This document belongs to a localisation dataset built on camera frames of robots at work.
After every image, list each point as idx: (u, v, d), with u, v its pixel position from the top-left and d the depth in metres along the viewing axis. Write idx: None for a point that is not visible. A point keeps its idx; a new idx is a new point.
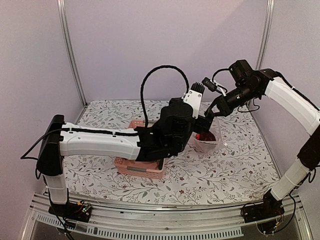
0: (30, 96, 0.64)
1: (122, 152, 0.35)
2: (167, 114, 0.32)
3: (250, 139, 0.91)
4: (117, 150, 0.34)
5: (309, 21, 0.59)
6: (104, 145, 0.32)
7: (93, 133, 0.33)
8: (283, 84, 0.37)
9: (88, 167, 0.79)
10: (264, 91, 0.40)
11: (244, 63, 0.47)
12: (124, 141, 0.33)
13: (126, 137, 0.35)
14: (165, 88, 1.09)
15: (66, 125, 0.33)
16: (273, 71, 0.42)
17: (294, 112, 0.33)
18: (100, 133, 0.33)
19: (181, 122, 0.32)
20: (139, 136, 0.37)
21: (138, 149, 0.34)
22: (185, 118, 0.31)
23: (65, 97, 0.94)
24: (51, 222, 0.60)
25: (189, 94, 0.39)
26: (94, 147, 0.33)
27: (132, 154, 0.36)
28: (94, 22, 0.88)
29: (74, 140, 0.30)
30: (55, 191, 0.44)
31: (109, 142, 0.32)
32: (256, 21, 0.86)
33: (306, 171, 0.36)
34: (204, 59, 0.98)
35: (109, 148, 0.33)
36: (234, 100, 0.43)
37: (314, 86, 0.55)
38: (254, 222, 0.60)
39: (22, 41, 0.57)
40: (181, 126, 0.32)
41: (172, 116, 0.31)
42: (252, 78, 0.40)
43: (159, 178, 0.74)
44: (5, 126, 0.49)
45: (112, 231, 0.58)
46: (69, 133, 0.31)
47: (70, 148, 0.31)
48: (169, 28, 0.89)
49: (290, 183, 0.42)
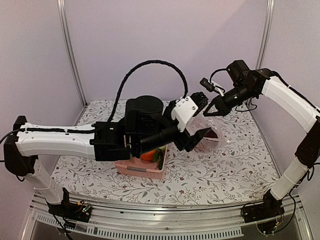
0: (30, 96, 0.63)
1: (81, 151, 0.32)
2: (130, 107, 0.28)
3: (250, 139, 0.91)
4: (75, 149, 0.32)
5: (309, 22, 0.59)
6: (59, 144, 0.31)
7: (48, 131, 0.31)
8: (279, 82, 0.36)
9: (88, 167, 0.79)
10: (260, 90, 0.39)
11: (241, 63, 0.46)
12: (77, 138, 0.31)
13: (80, 134, 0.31)
14: (165, 88, 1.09)
15: (25, 125, 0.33)
16: (270, 70, 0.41)
17: (292, 111, 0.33)
18: (53, 131, 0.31)
19: (148, 119, 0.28)
20: (95, 133, 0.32)
21: (91, 147, 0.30)
22: (152, 115, 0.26)
23: (65, 97, 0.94)
24: (51, 222, 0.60)
25: (185, 101, 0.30)
26: (51, 146, 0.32)
27: (90, 153, 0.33)
28: (93, 21, 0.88)
29: (27, 140, 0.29)
30: (41, 191, 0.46)
31: (62, 140, 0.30)
32: (257, 21, 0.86)
33: (305, 169, 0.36)
34: (204, 59, 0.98)
35: (66, 146, 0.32)
36: (231, 99, 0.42)
37: (314, 86, 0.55)
38: (254, 222, 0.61)
39: (21, 41, 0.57)
40: (147, 124, 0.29)
41: (137, 109, 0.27)
42: (248, 77, 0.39)
43: (159, 178, 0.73)
44: (5, 126, 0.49)
45: (112, 231, 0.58)
46: (24, 133, 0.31)
47: (27, 148, 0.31)
48: (169, 28, 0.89)
49: (289, 183, 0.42)
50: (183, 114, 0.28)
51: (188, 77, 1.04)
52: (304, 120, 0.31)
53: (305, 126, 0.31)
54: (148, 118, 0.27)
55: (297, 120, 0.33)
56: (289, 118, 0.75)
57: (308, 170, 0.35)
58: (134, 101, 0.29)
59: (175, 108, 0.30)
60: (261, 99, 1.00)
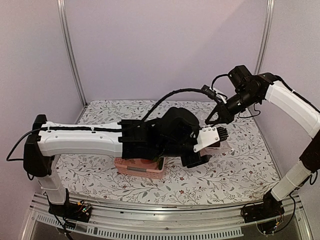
0: (30, 97, 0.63)
1: (106, 149, 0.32)
2: (175, 114, 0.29)
3: (250, 139, 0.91)
4: (100, 146, 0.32)
5: (309, 22, 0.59)
6: (83, 142, 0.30)
7: (72, 129, 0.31)
8: (283, 87, 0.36)
9: (88, 167, 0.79)
10: (264, 95, 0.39)
11: (242, 68, 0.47)
12: (104, 137, 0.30)
13: (107, 132, 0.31)
14: (165, 88, 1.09)
15: (46, 124, 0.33)
16: (272, 74, 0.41)
17: (296, 116, 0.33)
18: (78, 129, 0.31)
19: (185, 129, 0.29)
20: (123, 132, 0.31)
21: (120, 145, 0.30)
22: (193, 127, 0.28)
23: (65, 97, 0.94)
24: (51, 222, 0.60)
25: (211, 128, 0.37)
26: (75, 145, 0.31)
27: (117, 151, 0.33)
28: (94, 21, 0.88)
29: (50, 139, 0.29)
30: (49, 192, 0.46)
31: (87, 139, 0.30)
32: (256, 21, 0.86)
33: (308, 173, 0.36)
34: (204, 60, 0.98)
35: (91, 144, 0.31)
36: (234, 106, 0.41)
37: (314, 86, 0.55)
38: (254, 222, 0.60)
39: (22, 41, 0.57)
40: (183, 132, 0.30)
41: (180, 118, 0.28)
42: (252, 83, 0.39)
43: (159, 178, 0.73)
44: (5, 126, 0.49)
45: (112, 231, 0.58)
46: (47, 132, 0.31)
47: (50, 148, 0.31)
48: (169, 28, 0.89)
49: (290, 184, 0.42)
50: (206, 139, 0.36)
51: (188, 77, 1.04)
52: (309, 125, 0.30)
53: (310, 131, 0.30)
54: (188, 129, 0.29)
55: (301, 125, 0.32)
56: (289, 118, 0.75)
57: (312, 174, 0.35)
58: (179, 109, 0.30)
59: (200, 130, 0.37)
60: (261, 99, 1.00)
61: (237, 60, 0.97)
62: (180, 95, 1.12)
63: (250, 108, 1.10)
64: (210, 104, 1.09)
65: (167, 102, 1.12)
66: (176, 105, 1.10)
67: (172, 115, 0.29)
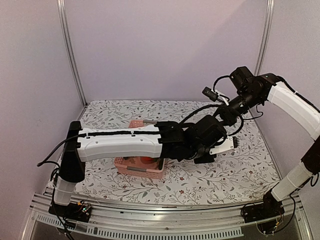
0: (30, 97, 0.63)
1: (145, 151, 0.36)
2: (210, 122, 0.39)
3: (250, 139, 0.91)
4: (139, 149, 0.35)
5: (309, 22, 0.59)
6: (124, 145, 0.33)
7: (112, 134, 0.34)
8: (286, 88, 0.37)
9: (88, 167, 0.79)
10: (266, 96, 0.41)
11: (244, 70, 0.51)
12: (144, 139, 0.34)
13: (147, 135, 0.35)
14: (165, 88, 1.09)
15: (82, 131, 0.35)
16: (273, 75, 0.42)
17: (297, 115, 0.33)
18: (118, 133, 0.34)
19: (217, 133, 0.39)
20: (160, 134, 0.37)
21: (161, 146, 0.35)
22: (224, 133, 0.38)
23: (65, 96, 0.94)
24: (51, 222, 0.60)
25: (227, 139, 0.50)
26: (114, 149, 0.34)
27: (156, 152, 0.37)
28: (93, 21, 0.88)
29: (91, 145, 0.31)
30: (60, 192, 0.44)
31: (129, 143, 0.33)
32: (256, 21, 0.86)
33: (309, 175, 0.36)
34: (204, 60, 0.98)
35: (131, 147, 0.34)
36: (237, 107, 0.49)
37: (314, 86, 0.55)
38: (254, 222, 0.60)
39: (22, 41, 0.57)
40: (213, 137, 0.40)
41: (216, 125, 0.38)
42: (254, 84, 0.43)
43: (159, 178, 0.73)
44: (5, 126, 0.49)
45: (112, 231, 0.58)
46: (86, 138, 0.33)
47: (90, 153, 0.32)
48: (169, 29, 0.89)
49: (291, 184, 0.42)
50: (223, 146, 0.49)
51: (188, 78, 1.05)
52: (311, 126, 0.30)
53: (313, 132, 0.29)
54: (217, 133, 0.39)
55: (302, 124, 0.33)
56: (289, 119, 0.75)
57: (313, 176, 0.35)
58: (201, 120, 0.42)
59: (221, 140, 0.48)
60: None
61: (236, 60, 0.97)
62: (180, 95, 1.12)
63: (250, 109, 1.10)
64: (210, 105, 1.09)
65: (167, 102, 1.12)
66: (176, 105, 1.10)
67: (208, 123, 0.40)
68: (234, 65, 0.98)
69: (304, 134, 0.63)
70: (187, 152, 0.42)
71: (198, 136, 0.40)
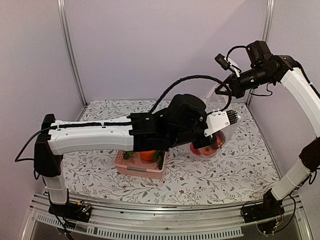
0: (30, 97, 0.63)
1: (117, 143, 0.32)
2: (181, 101, 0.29)
3: (250, 139, 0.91)
4: (111, 142, 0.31)
5: (309, 22, 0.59)
6: (94, 138, 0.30)
7: (83, 126, 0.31)
8: (302, 76, 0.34)
9: (88, 167, 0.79)
10: (280, 78, 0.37)
11: (262, 46, 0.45)
12: (114, 131, 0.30)
13: (118, 127, 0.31)
14: (165, 88, 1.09)
15: (55, 123, 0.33)
16: (291, 59, 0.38)
17: (304, 106, 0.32)
18: (89, 125, 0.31)
19: (193, 114, 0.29)
20: (132, 125, 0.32)
21: (131, 138, 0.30)
22: (199, 111, 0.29)
23: (65, 97, 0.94)
24: (51, 222, 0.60)
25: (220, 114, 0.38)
26: (84, 142, 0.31)
27: (129, 145, 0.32)
28: (93, 21, 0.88)
29: (60, 137, 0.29)
30: (52, 191, 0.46)
31: (98, 135, 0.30)
32: (256, 21, 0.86)
33: (307, 172, 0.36)
34: (203, 60, 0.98)
35: (102, 139, 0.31)
36: (246, 81, 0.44)
37: (314, 86, 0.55)
38: (254, 222, 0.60)
39: (21, 41, 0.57)
40: (191, 119, 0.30)
41: (186, 104, 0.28)
42: (271, 62, 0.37)
43: (159, 178, 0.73)
44: (5, 126, 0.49)
45: (111, 231, 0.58)
46: (57, 130, 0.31)
47: (61, 146, 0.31)
48: (169, 29, 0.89)
49: (290, 183, 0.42)
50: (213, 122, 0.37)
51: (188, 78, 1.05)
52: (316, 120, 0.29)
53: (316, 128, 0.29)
54: (195, 114, 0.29)
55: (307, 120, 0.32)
56: (289, 118, 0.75)
57: (311, 173, 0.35)
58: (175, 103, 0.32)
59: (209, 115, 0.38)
60: (261, 99, 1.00)
61: (236, 60, 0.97)
62: None
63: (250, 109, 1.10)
64: None
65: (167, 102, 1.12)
66: None
67: (177, 103, 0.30)
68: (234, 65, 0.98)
69: (305, 134, 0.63)
70: (163, 143, 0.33)
71: (171, 122, 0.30)
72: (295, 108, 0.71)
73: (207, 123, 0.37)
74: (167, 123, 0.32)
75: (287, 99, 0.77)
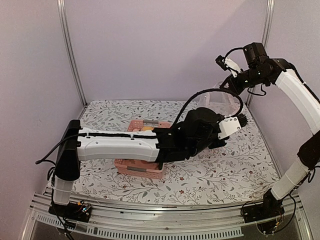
0: (30, 97, 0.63)
1: (141, 154, 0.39)
2: (195, 117, 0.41)
3: (250, 139, 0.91)
4: (135, 152, 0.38)
5: (309, 22, 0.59)
6: (123, 148, 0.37)
7: (114, 137, 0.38)
8: (296, 77, 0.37)
9: (88, 167, 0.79)
10: (275, 80, 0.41)
11: (259, 48, 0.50)
12: (142, 143, 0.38)
13: (145, 140, 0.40)
14: (165, 88, 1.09)
15: (83, 130, 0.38)
16: (286, 62, 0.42)
17: (298, 104, 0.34)
18: (119, 137, 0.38)
19: (207, 126, 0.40)
20: (157, 139, 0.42)
21: (157, 151, 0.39)
22: (212, 124, 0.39)
23: (65, 96, 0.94)
24: (52, 222, 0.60)
25: (232, 119, 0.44)
26: (114, 151, 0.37)
27: (151, 156, 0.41)
28: (94, 21, 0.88)
29: (92, 145, 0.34)
30: (57, 191, 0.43)
31: (128, 145, 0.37)
32: (256, 21, 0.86)
33: (306, 170, 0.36)
34: (203, 60, 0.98)
35: (129, 150, 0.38)
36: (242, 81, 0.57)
37: (314, 86, 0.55)
38: (254, 222, 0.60)
39: (22, 41, 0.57)
40: (205, 130, 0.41)
41: (200, 119, 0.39)
42: (265, 66, 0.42)
43: (159, 178, 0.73)
44: (5, 126, 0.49)
45: (111, 231, 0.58)
46: (87, 138, 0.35)
47: (88, 152, 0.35)
48: (169, 29, 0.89)
49: (289, 182, 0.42)
50: (228, 127, 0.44)
51: (188, 78, 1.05)
52: (309, 115, 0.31)
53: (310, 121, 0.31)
54: (208, 126, 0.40)
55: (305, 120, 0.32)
56: (289, 118, 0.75)
57: (309, 171, 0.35)
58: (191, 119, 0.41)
59: (222, 121, 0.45)
60: (261, 99, 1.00)
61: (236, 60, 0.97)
62: (180, 95, 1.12)
63: (249, 109, 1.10)
64: None
65: (167, 102, 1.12)
66: (176, 105, 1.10)
67: (193, 119, 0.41)
68: None
69: (305, 133, 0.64)
70: (183, 153, 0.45)
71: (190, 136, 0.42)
72: (295, 108, 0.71)
73: (220, 129, 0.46)
74: (185, 136, 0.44)
75: (286, 100, 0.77)
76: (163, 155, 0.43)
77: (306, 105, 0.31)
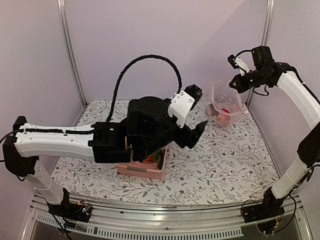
0: (30, 97, 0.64)
1: (78, 152, 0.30)
2: (133, 108, 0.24)
3: (250, 139, 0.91)
4: (73, 149, 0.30)
5: (309, 22, 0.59)
6: (57, 145, 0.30)
7: (47, 132, 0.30)
8: (297, 78, 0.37)
9: (88, 167, 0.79)
10: (276, 81, 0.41)
11: (265, 50, 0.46)
12: (75, 140, 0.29)
13: (80, 135, 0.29)
14: (165, 88, 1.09)
15: (24, 126, 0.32)
16: (288, 65, 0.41)
17: (299, 103, 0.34)
18: (51, 132, 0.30)
19: (151, 123, 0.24)
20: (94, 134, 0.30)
21: (90, 149, 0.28)
22: (155, 118, 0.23)
23: (65, 96, 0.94)
24: (51, 222, 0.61)
25: (180, 96, 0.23)
26: (48, 147, 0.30)
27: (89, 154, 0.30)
28: (93, 21, 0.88)
29: (26, 141, 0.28)
30: (40, 191, 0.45)
31: (60, 142, 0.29)
32: (256, 21, 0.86)
33: (306, 169, 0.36)
34: (203, 60, 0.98)
35: (64, 147, 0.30)
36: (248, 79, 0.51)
37: (314, 86, 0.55)
38: (254, 222, 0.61)
39: (22, 41, 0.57)
40: (150, 127, 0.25)
41: (140, 111, 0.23)
42: (267, 67, 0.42)
43: (159, 178, 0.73)
44: (6, 126, 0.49)
45: (111, 231, 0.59)
46: (23, 134, 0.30)
47: (26, 149, 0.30)
48: (169, 29, 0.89)
49: (289, 181, 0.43)
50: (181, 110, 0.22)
51: (188, 78, 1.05)
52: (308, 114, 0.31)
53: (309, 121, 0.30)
54: (152, 121, 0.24)
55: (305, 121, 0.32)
56: (289, 118, 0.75)
57: (308, 169, 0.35)
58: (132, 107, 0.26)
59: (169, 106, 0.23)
60: (262, 99, 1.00)
61: None
62: None
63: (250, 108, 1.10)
64: None
65: None
66: None
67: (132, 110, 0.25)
68: None
69: (305, 133, 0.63)
70: (126, 155, 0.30)
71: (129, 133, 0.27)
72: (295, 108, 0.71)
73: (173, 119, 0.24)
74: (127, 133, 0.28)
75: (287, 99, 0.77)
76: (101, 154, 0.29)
77: (305, 104, 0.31)
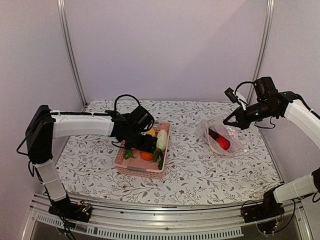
0: (30, 97, 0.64)
1: (100, 131, 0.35)
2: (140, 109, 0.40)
3: (250, 139, 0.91)
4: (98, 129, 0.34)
5: (309, 22, 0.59)
6: (87, 125, 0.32)
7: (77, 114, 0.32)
8: (305, 106, 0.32)
9: (88, 167, 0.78)
10: (283, 112, 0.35)
11: (268, 81, 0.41)
12: (102, 119, 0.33)
13: (103, 116, 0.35)
14: (164, 87, 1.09)
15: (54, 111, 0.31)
16: (292, 92, 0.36)
17: (316, 139, 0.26)
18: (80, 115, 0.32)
19: (147, 119, 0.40)
20: (110, 115, 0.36)
21: (112, 125, 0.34)
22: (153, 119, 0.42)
23: (65, 96, 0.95)
24: (51, 222, 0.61)
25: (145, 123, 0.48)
26: (78, 128, 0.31)
27: (108, 131, 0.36)
28: (93, 20, 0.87)
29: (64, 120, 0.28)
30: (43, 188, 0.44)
31: (91, 121, 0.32)
32: (257, 20, 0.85)
33: (315, 190, 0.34)
34: (203, 60, 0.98)
35: (92, 126, 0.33)
36: (251, 114, 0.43)
37: (315, 87, 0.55)
38: (254, 222, 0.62)
39: (21, 42, 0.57)
40: (146, 122, 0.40)
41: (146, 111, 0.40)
42: (272, 100, 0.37)
43: (159, 178, 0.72)
44: (5, 127, 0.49)
45: (111, 231, 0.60)
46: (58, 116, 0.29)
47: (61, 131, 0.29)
48: (169, 29, 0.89)
49: (294, 192, 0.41)
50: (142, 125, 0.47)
51: (188, 78, 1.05)
52: None
53: None
54: (147, 120, 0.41)
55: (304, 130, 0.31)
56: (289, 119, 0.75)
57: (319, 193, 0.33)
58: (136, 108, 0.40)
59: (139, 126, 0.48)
60: None
61: (236, 60, 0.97)
62: (180, 95, 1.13)
63: None
64: (210, 104, 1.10)
65: (167, 102, 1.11)
66: (176, 105, 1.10)
67: (139, 110, 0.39)
68: (234, 65, 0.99)
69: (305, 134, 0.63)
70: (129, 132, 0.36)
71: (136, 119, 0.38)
72: None
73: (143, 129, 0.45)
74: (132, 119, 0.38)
75: None
76: (116, 130, 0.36)
77: None
